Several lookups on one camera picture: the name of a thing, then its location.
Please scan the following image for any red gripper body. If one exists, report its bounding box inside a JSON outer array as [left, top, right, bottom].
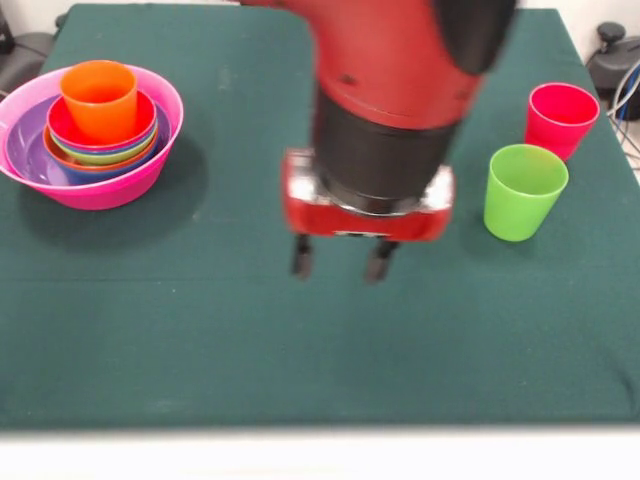
[[282, 147, 456, 244]]

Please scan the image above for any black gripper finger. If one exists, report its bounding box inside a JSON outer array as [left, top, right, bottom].
[[363, 239, 401, 284], [290, 232, 314, 279]]

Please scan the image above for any green cup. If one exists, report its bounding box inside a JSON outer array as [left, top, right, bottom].
[[483, 143, 570, 243]]

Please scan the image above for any orange bowl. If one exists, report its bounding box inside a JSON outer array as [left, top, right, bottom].
[[42, 119, 160, 173]]

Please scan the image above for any dark blue bowl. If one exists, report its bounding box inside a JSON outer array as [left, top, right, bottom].
[[47, 117, 159, 155]]

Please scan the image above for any large pink bowl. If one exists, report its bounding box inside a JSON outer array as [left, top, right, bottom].
[[0, 62, 185, 212]]

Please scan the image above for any light blue bowl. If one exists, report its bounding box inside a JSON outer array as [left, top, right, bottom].
[[49, 144, 161, 187]]

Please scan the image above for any green bowl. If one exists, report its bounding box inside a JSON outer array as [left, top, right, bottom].
[[48, 119, 158, 167]]

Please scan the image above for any orange cup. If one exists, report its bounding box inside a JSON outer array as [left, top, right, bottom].
[[59, 59, 139, 147]]

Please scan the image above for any small pinkish red bowl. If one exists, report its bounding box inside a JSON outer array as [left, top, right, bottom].
[[46, 90, 158, 153]]

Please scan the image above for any purple bowl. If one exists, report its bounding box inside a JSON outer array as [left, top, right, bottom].
[[3, 94, 173, 188]]

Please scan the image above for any dark green tablecloth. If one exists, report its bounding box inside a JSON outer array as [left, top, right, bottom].
[[0, 3, 640, 431]]

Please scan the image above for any pinkish red cup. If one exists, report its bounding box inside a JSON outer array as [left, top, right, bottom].
[[524, 82, 601, 162]]

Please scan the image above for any tangle of cables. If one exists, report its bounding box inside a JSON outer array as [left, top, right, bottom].
[[606, 62, 640, 174]]

